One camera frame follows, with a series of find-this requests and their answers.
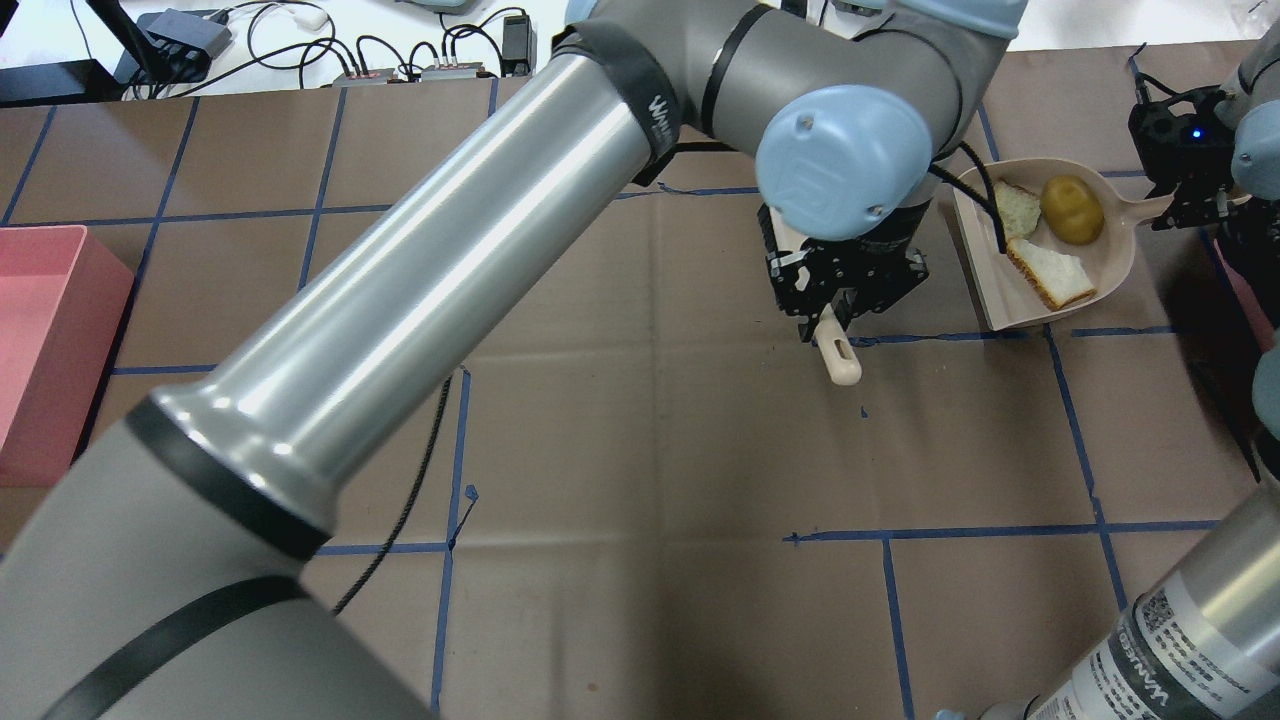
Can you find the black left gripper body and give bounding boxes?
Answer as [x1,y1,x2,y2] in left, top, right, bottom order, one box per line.
[756,201,931,342]

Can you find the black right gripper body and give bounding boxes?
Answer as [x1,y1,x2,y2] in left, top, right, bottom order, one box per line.
[1128,85,1240,231]

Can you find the cream brush with black bristles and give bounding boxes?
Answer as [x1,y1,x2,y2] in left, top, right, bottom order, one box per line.
[762,208,864,387]

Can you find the yellow lemon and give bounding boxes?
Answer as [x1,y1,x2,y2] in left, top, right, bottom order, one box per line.
[1039,174,1105,246]

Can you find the cream plastic dustpan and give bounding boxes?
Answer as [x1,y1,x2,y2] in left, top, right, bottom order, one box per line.
[952,158,1172,331]

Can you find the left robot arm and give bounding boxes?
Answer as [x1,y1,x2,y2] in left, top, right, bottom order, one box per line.
[3,1,1027,719]

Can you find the pink plastic bin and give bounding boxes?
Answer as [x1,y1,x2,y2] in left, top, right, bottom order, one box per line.
[1,225,134,487]

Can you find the black power adapter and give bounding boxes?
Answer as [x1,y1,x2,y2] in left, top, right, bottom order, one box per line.
[500,14,538,77]

